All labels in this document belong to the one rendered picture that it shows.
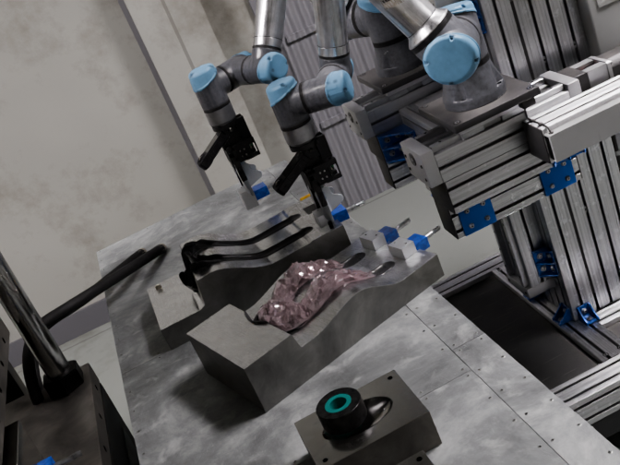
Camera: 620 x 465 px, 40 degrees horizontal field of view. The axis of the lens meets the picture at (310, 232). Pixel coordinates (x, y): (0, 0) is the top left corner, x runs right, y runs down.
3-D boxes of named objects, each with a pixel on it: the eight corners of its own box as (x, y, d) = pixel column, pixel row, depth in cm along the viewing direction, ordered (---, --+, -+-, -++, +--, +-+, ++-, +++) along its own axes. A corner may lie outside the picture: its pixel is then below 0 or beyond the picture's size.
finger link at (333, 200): (352, 214, 207) (337, 180, 206) (330, 225, 207) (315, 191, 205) (349, 213, 211) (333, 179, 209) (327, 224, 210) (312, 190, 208)
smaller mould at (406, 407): (406, 399, 154) (394, 368, 151) (442, 443, 140) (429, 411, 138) (308, 452, 151) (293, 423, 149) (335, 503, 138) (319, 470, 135)
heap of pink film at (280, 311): (336, 261, 198) (324, 232, 195) (383, 277, 183) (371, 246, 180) (248, 324, 188) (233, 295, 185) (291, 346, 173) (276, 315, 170)
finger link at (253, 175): (270, 188, 230) (255, 157, 229) (250, 197, 229) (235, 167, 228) (268, 187, 233) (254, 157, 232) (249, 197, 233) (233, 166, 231)
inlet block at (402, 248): (435, 234, 198) (428, 215, 195) (450, 238, 193) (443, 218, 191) (395, 265, 192) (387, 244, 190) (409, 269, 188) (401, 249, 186)
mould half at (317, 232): (323, 223, 234) (304, 181, 228) (355, 255, 210) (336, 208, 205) (157, 307, 227) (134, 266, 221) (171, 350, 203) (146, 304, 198)
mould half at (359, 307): (373, 253, 208) (357, 214, 203) (445, 274, 186) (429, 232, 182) (207, 373, 188) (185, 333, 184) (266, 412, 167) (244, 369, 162)
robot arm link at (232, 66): (273, 74, 227) (244, 92, 221) (248, 76, 235) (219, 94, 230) (261, 46, 224) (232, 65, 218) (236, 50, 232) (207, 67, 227)
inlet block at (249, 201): (285, 184, 240) (278, 168, 238) (290, 189, 236) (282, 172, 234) (244, 205, 239) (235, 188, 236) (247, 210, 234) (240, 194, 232)
